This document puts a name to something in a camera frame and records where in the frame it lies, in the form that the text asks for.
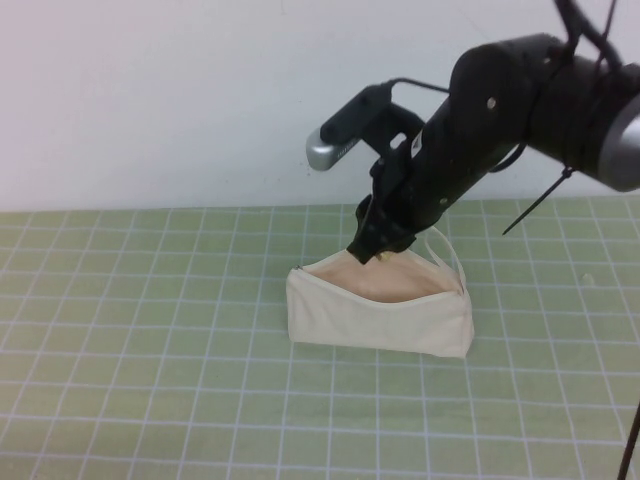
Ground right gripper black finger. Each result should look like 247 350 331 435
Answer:
345 243 377 266
383 233 419 254

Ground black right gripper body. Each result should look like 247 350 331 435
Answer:
348 105 502 253

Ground cream fabric pencil case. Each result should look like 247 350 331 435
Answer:
285 227 474 359

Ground black zip tie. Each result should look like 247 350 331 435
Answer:
501 167 577 236

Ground green grid-pattern table mat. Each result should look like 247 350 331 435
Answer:
0 196 640 480

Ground thin black stand leg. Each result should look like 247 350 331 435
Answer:
617 398 640 480

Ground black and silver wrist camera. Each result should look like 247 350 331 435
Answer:
303 82 427 172

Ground black camera cable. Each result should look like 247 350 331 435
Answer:
387 75 451 96

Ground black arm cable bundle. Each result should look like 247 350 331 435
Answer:
551 0 627 69

